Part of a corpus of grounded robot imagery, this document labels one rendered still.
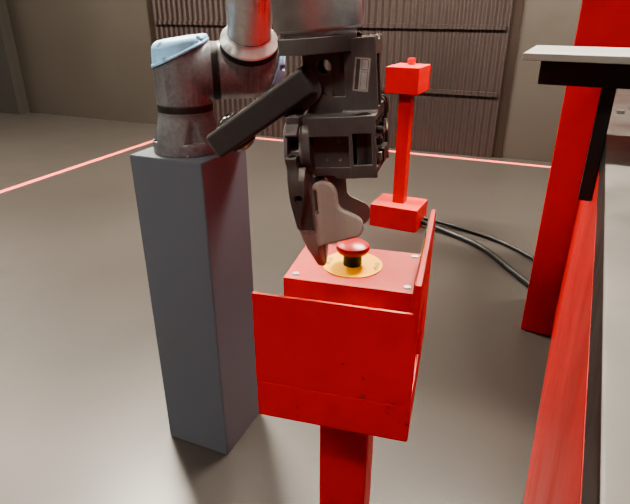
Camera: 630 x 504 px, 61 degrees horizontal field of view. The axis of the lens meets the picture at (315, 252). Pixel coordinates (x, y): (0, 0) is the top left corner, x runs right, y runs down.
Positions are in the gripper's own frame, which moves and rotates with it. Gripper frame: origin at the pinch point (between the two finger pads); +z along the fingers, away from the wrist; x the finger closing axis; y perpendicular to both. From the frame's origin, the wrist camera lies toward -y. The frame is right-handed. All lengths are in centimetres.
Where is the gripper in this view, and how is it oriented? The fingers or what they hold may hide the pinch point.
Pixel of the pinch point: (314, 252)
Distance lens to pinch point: 53.8
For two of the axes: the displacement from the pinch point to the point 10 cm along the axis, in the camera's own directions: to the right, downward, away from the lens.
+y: 9.6, 0.3, -2.7
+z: 0.8, 9.1, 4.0
